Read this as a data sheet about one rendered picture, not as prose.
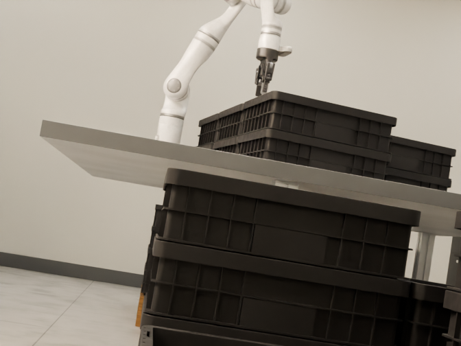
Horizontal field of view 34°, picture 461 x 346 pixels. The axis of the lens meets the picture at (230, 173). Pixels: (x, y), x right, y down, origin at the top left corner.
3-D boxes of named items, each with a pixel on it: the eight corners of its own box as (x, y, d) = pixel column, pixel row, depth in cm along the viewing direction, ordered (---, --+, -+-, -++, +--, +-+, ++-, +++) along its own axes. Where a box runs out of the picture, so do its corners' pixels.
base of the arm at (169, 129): (150, 159, 277) (158, 114, 279) (153, 162, 286) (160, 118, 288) (175, 163, 277) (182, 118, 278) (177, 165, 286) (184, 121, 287)
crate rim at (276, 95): (272, 97, 212) (274, 89, 212) (241, 110, 240) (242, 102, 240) (398, 125, 222) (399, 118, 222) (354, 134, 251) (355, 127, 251)
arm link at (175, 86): (195, 27, 279) (199, 35, 288) (156, 89, 278) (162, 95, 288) (216, 40, 278) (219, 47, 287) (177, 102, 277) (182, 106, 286)
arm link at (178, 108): (169, 77, 290) (162, 121, 288) (164, 72, 280) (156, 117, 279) (193, 81, 288) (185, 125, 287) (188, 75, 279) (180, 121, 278)
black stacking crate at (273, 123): (267, 131, 211) (274, 92, 212) (237, 139, 239) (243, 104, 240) (392, 157, 222) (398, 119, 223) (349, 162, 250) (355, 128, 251)
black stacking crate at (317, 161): (261, 169, 210) (267, 128, 211) (230, 173, 239) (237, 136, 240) (387, 194, 221) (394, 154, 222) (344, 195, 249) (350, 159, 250)
